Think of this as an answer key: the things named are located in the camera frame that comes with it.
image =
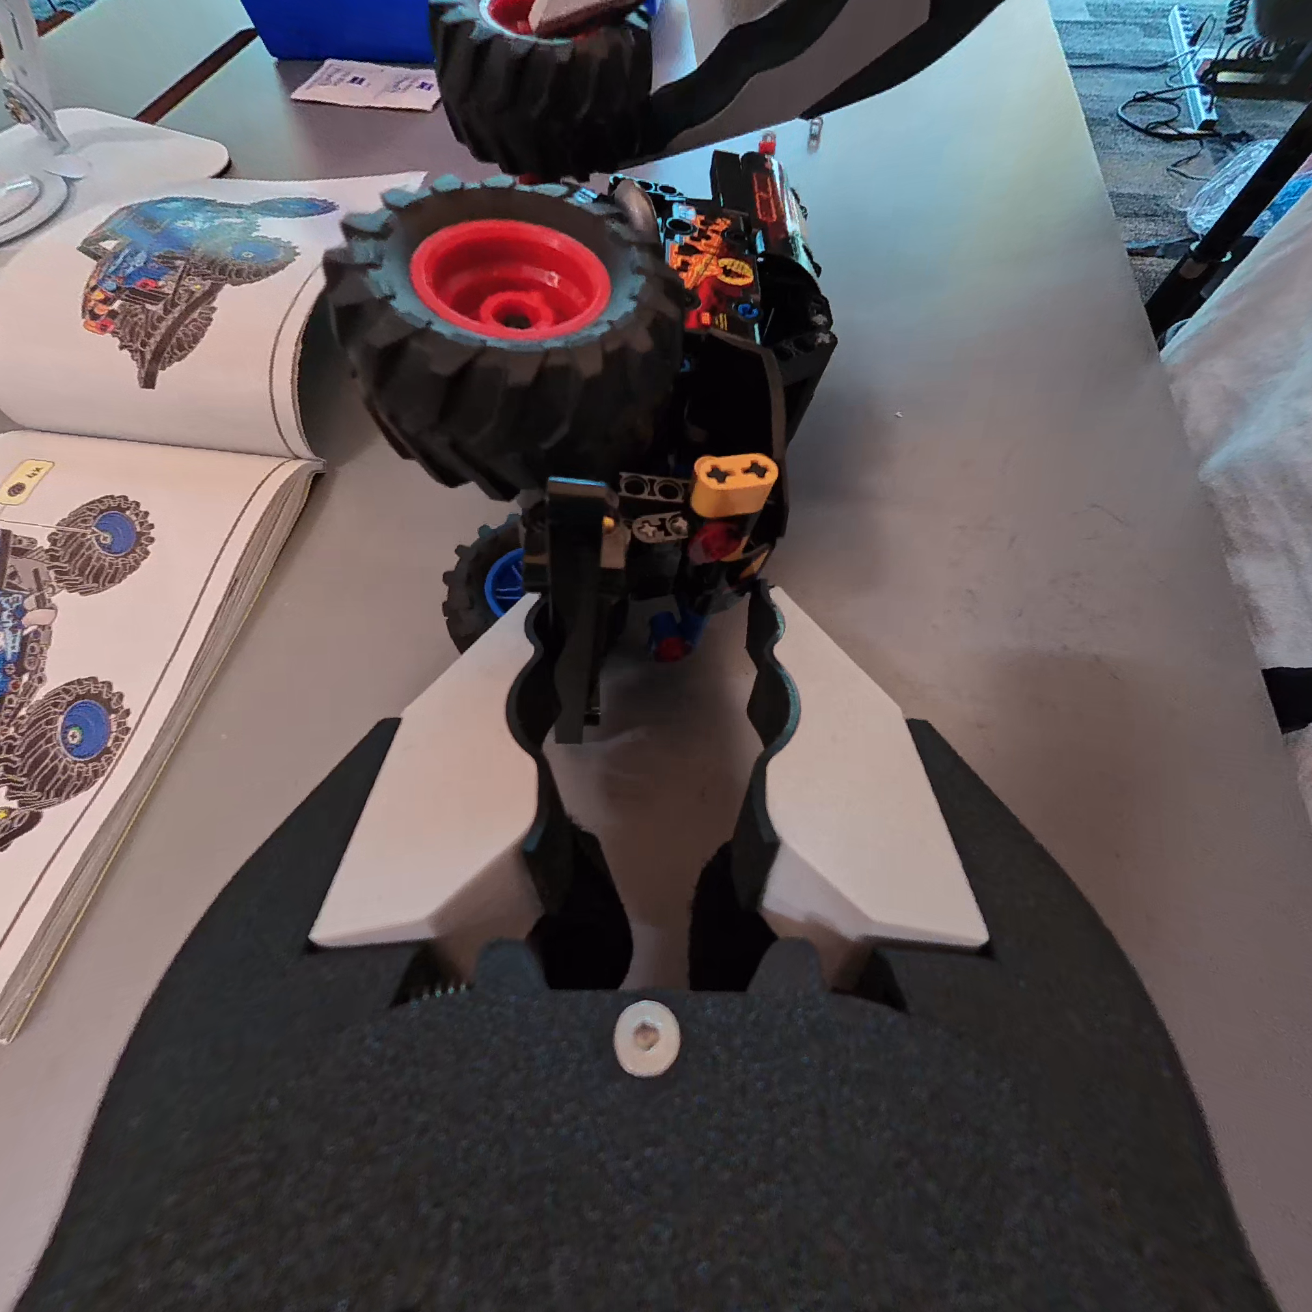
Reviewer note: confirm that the white cloth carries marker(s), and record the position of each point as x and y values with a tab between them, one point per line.
1249	461

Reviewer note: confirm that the small white paper card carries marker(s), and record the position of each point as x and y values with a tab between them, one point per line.
357	85

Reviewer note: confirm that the clear plastic bag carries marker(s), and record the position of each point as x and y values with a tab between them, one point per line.
1240	189

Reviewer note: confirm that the black tripod leg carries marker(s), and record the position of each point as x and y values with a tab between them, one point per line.
1220	236

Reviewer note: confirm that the lego instruction booklet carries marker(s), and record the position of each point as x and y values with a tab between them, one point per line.
153	308

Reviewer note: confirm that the white power strip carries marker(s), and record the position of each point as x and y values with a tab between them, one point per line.
1193	72

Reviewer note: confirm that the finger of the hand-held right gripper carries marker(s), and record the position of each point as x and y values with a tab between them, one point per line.
757	25
573	13

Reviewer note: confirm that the black lego wheel red hub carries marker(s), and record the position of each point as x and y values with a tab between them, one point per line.
543	102

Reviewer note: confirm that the clear plastic stand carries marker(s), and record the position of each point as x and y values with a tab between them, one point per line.
29	102

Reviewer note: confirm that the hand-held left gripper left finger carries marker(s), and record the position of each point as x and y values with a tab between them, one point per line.
440	809

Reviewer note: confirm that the blue box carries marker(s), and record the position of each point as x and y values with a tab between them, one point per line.
337	25

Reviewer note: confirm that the black lego monster truck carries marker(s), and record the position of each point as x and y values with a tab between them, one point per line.
501	338

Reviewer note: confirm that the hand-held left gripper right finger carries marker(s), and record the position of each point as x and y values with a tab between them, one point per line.
860	809

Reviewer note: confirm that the white flat base plate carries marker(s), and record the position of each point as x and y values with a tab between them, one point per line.
143	153

